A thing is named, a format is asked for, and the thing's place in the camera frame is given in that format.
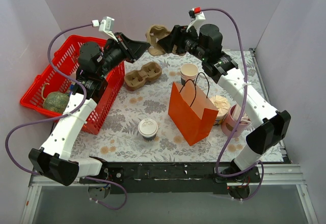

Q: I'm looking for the single cardboard cup carrier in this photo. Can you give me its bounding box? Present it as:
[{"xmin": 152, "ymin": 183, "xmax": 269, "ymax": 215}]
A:
[{"xmin": 145, "ymin": 24, "xmax": 186, "ymax": 56}]

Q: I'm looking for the cardboard cup carrier stack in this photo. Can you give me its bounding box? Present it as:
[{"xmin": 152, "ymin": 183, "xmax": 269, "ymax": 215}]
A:
[{"xmin": 124, "ymin": 62, "xmax": 162, "ymax": 91}]

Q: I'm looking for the stack of paper cups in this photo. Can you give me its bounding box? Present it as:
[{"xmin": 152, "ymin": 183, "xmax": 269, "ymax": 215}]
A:
[{"xmin": 180, "ymin": 63, "xmax": 199, "ymax": 85}]

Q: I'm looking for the red plastic basket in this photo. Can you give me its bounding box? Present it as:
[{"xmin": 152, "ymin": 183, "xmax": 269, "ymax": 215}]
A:
[{"xmin": 20, "ymin": 35, "xmax": 125, "ymax": 135}]

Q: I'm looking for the orange paper bag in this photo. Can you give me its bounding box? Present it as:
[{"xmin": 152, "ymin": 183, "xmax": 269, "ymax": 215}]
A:
[{"xmin": 168, "ymin": 79, "xmax": 219, "ymax": 146}]

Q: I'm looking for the white plastic cup lid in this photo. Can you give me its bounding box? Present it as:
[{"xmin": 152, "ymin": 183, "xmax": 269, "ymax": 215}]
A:
[{"xmin": 138, "ymin": 118, "xmax": 158, "ymax": 137}]

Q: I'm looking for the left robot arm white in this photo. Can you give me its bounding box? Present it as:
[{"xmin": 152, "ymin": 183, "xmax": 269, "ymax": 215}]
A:
[{"xmin": 29, "ymin": 33, "xmax": 150, "ymax": 186}]

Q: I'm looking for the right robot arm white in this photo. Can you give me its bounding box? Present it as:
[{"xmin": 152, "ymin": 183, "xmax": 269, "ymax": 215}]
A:
[{"xmin": 157, "ymin": 24, "xmax": 291, "ymax": 182}]

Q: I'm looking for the green netted melon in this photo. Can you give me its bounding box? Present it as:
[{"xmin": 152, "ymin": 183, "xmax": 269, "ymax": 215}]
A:
[{"xmin": 43, "ymin": 92, "xmax": 69, "ymax": 114}]

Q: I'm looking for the napkin filled paper tub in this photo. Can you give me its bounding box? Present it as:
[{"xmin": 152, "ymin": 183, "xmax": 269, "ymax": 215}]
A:
[{"xmin": 210, "ymin": 95, "xmax": 231, "ymax": 125}]

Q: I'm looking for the floral table mat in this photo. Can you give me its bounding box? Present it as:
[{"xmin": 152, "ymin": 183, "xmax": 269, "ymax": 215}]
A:
[{"xmin": 71, "ymin": 53, "xmax": 253, "ymax": 162}]

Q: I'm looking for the pink cup holder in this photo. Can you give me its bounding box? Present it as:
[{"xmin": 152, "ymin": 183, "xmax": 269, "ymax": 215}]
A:
[{"xmin": 221, "ymin": 104, "xmax": 251, "ymax": 137}]

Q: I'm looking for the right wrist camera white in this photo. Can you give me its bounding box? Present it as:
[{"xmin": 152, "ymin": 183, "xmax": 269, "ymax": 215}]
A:
[{"xmin": 186, "ymin": 7, "xmax": 206, "ymax": 32}]

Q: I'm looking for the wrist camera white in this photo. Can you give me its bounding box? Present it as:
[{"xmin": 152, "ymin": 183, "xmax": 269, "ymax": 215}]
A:
[
  {"xmin": 186, "ymin": 7, "xmax": 206, "ymax": 32},
  {"xmin": 91, "ymin": 16, "xmax": 118, "ymax": 42}
]

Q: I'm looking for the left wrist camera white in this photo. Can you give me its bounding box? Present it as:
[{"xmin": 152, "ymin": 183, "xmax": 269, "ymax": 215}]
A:
[{"xmin": 91, "ymin": 16, "xmax": 118, "ymax": 42}]

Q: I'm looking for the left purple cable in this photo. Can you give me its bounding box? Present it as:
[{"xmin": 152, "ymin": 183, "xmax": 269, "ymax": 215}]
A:
[{"xmin": 5, "ymin": 23, "xmax": 128, "ymax": 211}]

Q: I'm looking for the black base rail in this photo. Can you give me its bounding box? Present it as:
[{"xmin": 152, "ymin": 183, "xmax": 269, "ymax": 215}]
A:
[{"xmin": 79, "ymin": 162, "xmax": 260, "ymax": 194}]

